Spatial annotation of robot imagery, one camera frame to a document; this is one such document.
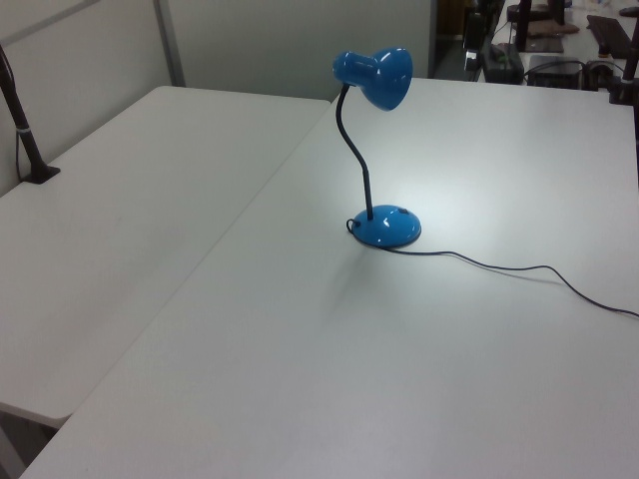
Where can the black electronics box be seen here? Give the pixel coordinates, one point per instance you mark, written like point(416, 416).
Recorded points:
point(554, 72)

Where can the grey metal partition post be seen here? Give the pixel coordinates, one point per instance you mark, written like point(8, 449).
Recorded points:
point(170, 42)

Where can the black power strip box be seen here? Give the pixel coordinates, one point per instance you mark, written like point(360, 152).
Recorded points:
point(504, 67)

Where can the black clamped camera pole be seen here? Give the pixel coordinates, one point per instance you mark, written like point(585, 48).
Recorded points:
point(25, 135)

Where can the brown bundle on desk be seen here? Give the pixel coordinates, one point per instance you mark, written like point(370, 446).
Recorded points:
point(549, 27)

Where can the thin black background pole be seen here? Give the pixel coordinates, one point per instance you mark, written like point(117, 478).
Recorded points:
point(521, 25)

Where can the brown flat board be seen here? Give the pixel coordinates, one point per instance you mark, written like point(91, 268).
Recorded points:
point(611, 30)

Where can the blue gooseneck desk lamp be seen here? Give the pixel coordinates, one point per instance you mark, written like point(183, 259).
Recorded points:
point(389, 75)

